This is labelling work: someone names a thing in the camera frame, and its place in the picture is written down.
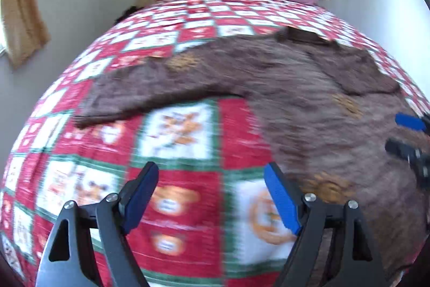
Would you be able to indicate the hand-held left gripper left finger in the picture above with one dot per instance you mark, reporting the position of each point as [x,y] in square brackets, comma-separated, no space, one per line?
[144,196]

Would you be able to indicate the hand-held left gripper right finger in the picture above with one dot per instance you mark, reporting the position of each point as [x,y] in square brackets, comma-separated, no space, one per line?
[280,196]

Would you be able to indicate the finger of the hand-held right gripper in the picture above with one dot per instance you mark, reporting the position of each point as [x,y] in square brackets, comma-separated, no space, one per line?
[403,149]
[408,121]

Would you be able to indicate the brown knit sweater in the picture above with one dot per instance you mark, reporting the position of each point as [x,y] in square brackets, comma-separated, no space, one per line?
[285,98]

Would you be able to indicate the red white patchwork quilt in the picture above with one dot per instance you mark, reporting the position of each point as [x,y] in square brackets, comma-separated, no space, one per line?
[188,139]

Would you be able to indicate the dark cloth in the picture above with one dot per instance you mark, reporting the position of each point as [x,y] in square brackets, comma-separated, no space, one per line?
[126,14]

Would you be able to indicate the window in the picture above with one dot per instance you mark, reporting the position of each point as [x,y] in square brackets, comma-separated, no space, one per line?
[2,48]

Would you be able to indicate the yellow curtain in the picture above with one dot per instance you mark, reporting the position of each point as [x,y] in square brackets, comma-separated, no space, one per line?
[23,18]

